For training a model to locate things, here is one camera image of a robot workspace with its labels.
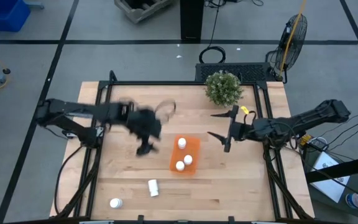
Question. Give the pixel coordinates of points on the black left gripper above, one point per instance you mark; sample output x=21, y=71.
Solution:
x=145, y=123

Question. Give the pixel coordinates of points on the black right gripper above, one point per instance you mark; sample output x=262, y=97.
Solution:
x=238, y=130

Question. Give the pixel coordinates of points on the white pill bottle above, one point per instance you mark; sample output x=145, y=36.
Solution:
x=188, y=159
x=116, y=203
x=182, y=142
x=180, y=165
x=153, y=187

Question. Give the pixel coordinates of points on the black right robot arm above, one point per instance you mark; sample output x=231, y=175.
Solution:
x=306, y=123

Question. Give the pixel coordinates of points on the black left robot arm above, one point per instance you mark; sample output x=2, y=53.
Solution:
x=73, y=109

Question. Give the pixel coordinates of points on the orange plastic basket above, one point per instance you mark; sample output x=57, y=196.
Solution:
x=194, y=149

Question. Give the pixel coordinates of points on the yellow tag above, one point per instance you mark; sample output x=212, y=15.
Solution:
x=245, y=109

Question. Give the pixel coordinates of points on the green artificial plant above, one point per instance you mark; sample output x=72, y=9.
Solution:
x=224, y=88

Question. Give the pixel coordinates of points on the black mesh crate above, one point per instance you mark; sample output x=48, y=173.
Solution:
x=250, y=72

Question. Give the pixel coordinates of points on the black pillar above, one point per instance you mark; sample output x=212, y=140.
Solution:
x=191, y=18

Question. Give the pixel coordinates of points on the black floor fan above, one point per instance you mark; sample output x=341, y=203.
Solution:
x=294, y=40

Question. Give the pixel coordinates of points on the white paper box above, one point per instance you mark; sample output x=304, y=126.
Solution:
x=329, y=183

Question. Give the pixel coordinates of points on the black metal beam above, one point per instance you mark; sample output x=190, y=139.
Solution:
x=340, y=169

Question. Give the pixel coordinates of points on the grey pallet box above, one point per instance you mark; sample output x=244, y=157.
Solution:
x=138, y=11

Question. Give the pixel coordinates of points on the black round caster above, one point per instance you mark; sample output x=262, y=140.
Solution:
x=6, y=71

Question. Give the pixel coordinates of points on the blue plastic bin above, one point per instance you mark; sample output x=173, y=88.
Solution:
x=2, y=14

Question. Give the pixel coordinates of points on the black metal table frame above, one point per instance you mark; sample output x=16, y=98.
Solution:
x=182, y=83

